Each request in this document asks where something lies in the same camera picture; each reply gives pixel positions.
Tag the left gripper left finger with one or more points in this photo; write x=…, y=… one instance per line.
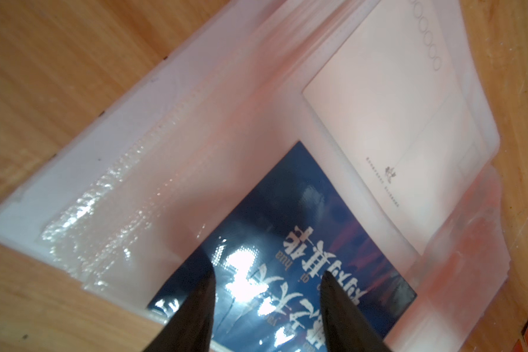
x=190, y=328

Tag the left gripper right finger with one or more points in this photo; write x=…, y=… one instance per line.
x=345, y=327

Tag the blue card white text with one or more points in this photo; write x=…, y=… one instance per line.
x=269, y=255

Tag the white photo album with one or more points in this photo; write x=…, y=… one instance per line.
x=124, y=207

